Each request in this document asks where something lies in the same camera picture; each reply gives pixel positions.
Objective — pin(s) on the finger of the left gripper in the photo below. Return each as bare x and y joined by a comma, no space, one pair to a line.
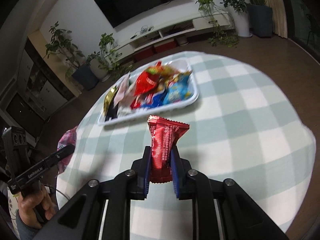
62,154

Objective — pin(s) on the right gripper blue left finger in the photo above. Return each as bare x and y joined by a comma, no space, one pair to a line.
142,168

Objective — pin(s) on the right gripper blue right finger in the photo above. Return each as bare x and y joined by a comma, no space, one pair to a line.
180,177

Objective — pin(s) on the pink snack packet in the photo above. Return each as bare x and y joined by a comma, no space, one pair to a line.
68,138

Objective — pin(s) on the black snack bar packet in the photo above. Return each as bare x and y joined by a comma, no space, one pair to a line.
111,112

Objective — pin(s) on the blue yellow snack packet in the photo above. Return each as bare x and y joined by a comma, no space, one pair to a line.
158,98

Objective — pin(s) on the white grey snack pouch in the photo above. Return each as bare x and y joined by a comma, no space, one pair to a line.
125,96

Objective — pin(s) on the gold red pie packet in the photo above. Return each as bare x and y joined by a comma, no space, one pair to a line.
108,98

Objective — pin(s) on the blue panda snack bag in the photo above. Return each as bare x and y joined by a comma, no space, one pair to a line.
177,88

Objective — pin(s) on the large red chip bag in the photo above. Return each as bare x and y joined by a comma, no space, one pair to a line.
146,82

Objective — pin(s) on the orange green snack bag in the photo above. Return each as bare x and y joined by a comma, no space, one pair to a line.
160,70

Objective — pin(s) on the red strawberry candy packet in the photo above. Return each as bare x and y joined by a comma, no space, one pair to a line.
142,101

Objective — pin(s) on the person's left hand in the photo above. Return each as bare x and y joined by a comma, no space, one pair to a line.
27,204

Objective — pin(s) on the wooden cabinet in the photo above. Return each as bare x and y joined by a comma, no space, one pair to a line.
41,89

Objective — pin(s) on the checkered green white tablecloth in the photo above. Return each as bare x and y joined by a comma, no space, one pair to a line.
242,126

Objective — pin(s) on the white plastic tray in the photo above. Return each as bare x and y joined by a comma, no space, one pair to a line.
154,88

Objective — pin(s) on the left tree plant dark pot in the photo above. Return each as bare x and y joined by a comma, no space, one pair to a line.
78,70

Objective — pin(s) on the left plant white pot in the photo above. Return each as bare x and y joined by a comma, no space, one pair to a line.
106,63

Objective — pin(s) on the red storage box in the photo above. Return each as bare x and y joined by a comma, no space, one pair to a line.
144,53
165,45

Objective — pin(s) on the trailing vine plant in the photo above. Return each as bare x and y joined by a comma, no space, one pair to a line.
221,35

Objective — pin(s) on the white tv console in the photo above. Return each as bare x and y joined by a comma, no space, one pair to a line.
186,25

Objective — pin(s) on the small plant white pot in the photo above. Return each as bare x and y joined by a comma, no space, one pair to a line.
239,13

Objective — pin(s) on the tall plant dark pot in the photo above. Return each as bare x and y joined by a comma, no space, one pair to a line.
260,15

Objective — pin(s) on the beige curtain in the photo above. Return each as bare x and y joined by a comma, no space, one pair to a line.
279,17

